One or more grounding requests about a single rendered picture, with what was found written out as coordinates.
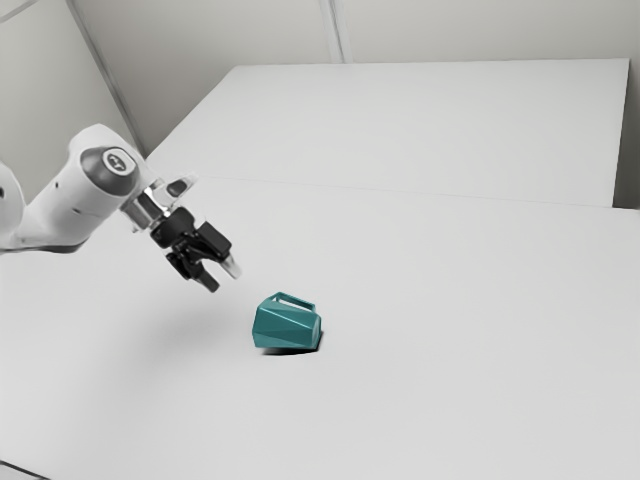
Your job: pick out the teal faceted mug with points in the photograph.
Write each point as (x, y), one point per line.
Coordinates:
(286, 325)

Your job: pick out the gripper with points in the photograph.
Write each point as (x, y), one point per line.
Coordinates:
(176, 225)

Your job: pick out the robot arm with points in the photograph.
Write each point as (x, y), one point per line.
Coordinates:
(65, 200)

